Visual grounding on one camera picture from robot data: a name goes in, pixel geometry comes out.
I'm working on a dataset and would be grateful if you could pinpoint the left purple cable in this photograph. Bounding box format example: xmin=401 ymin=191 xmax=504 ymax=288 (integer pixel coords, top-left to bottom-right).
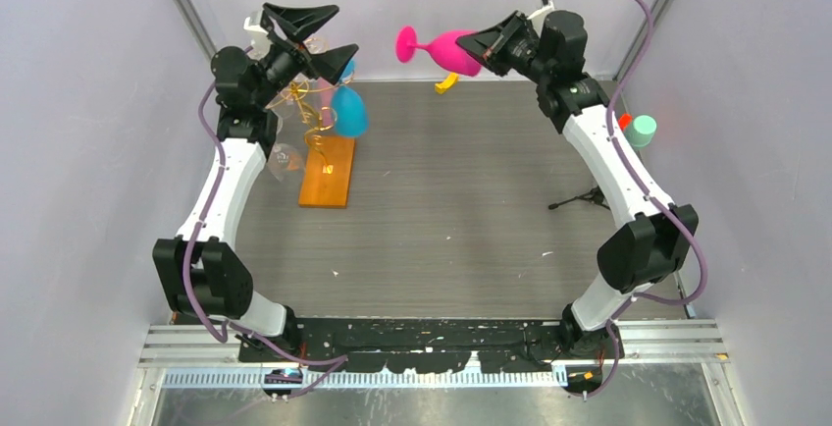
xmin=182 ymin=45 xmax=352 ymax=400

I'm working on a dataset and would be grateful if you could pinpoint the gold wire glass rack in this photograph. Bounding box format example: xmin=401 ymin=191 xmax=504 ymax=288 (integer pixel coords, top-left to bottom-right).
xmin=267 ymin=74 xmax=354 ymax=152

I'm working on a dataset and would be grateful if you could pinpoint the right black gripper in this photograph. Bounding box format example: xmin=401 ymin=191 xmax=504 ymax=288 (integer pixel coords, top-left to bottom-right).
xmin=457 ymin=11 xmax=553 ymax=84

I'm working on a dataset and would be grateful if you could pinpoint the purple cable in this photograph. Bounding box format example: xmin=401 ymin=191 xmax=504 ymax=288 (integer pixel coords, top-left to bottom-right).
xmin=182 ymin=45 xmax=352 ymax=400
xmin=549 ymin=0 xmax=709 ymax=400

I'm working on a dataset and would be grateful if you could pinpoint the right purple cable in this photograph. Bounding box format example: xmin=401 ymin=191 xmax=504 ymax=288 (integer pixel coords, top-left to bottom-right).
xmin=549 ymin=0 xmax=709 ymax=400

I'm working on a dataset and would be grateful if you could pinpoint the yellow toy piece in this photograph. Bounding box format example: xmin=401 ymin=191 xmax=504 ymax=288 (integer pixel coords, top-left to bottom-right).
xmin=434 ymin=73 xmax=459 ymax=95

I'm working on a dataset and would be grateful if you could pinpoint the mint green cylinder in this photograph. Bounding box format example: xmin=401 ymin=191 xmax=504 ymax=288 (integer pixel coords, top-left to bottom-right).
xmin=624 ymin=115 xmax=657 ymax=149

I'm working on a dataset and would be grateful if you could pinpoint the pink wine glass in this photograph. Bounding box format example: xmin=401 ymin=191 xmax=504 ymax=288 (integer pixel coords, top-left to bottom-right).
xmin=394 ymin=26 xmax=482 ymax=77

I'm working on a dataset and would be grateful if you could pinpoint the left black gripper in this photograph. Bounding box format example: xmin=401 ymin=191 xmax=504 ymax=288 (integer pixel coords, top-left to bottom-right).
xmin=253 ymin=6 xmax=357 ymax=109

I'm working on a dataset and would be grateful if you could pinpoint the blue wine glass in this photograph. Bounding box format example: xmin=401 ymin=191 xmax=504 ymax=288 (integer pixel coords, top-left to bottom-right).
xmin=330 ymin=60 xmax=369 ymax=138

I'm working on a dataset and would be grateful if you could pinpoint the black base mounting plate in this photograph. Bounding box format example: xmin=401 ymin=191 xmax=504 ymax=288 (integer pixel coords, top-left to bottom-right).
xmin=238 ymin=317 xmax=624 ymax=374

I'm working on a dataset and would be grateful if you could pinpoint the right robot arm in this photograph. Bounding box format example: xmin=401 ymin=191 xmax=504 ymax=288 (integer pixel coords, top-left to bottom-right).
xmin=456 ymin=10 xmax=699 ymax=358

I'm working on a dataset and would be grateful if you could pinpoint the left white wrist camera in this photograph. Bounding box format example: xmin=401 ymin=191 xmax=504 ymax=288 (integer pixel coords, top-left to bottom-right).
xmin=243 ymin=10 xmax=268 ymax=43

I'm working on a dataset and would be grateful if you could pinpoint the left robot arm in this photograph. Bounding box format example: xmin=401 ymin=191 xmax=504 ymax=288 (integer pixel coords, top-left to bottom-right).
xmin=152 ymin=3 xmax=358 ymax=361

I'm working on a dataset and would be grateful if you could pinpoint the clear wine glass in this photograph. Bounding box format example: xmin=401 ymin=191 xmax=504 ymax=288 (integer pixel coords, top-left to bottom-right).
xmin=266 ymin=143 xmax=305 ymax=183
xmin=262 ymin=114 xmax=284 ymax=145
xmin=304 ymin=36 xmax=329 ymax=54

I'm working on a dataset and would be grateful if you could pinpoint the red toy piece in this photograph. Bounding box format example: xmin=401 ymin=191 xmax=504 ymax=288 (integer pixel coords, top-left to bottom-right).
xmin=618 ymin=113 xmax=633 ymax=131

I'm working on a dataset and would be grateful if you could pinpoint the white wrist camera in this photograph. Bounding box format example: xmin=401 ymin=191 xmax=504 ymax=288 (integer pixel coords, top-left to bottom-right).
xmin=527 ymin=0 xmax=555 ymax=21
xmin=243 ymin=10 xmax=268 ymax=43

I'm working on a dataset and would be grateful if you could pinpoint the orange wooden rack base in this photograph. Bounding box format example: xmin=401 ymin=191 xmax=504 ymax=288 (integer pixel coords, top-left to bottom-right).
xmin=297 ymin=135 xmax=356 ymax=209

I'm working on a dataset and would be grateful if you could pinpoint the clear wine glass top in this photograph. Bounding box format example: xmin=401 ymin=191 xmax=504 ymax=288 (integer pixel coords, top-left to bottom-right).
xmin=304 ymin=36 xmax=329 ymax=54

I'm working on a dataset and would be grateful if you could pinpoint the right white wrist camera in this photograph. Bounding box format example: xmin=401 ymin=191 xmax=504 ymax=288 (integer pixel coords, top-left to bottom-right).
xmin=527 ymin=0 xmax=555 ymax=21

